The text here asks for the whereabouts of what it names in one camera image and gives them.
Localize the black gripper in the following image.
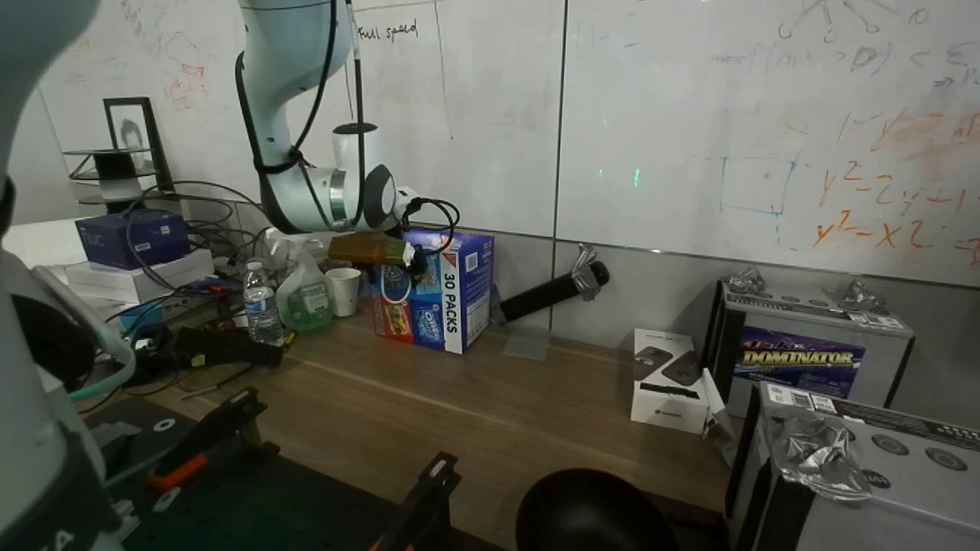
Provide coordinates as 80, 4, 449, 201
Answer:
403, 242, 433, 278

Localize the blue cardboard snack box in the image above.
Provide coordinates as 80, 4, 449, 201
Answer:
372, 225, 498, 357

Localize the white phone box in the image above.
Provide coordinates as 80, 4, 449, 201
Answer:
628, 324, 729, 439

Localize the dark blue storage box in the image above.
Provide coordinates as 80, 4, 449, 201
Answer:
77, 208, 197, 273

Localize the white paper cup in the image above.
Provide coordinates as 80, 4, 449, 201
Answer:
325, 265, 368, 321

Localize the white paper sheet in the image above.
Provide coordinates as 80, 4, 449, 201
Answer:
503, 327, 560, 361

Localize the clear water bottle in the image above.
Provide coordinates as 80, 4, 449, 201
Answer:
241, 261, 287, 349

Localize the black perforated breadboard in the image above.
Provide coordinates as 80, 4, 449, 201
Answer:
100, 396, 493, 551

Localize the black round bowl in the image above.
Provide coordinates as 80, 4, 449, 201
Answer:
514, 466, 680, 551

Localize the large white whiteboard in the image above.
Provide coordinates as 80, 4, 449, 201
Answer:
0, 0, 980, 288

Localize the grey battery Dominator label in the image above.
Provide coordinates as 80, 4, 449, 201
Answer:
704, 273, 919, 410

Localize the crumpled silver foil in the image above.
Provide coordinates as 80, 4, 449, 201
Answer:
769, 407, 883, 501

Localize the plain grey battery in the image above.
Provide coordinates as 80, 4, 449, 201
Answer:
725, 378, 980, 551

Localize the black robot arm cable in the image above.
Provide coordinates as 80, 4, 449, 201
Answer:
230, 0, 467, 261

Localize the black tube mount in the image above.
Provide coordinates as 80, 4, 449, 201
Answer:
498, 255, 614, 327

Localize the black cable bundle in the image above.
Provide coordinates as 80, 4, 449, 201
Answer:
121, 177, 278, 301

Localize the black clamp orange handle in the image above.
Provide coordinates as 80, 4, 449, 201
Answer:
146, 385, 270, 500
372, 454, 467, 551

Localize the black picture frame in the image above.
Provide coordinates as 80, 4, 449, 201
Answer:
100, 96, 177, 197

